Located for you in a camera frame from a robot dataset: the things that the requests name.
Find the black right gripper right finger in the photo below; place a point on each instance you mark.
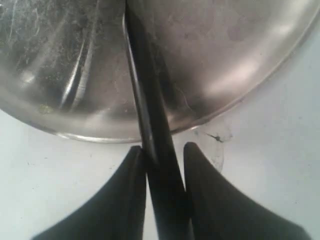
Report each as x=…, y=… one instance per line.
x=219, y=211

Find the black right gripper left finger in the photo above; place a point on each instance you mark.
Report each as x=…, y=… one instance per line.
x=115, y=212

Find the black handled knife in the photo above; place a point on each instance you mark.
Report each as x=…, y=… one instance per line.
x=168, y=194

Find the round steel plate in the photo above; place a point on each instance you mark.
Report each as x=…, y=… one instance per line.
x=64, y=67

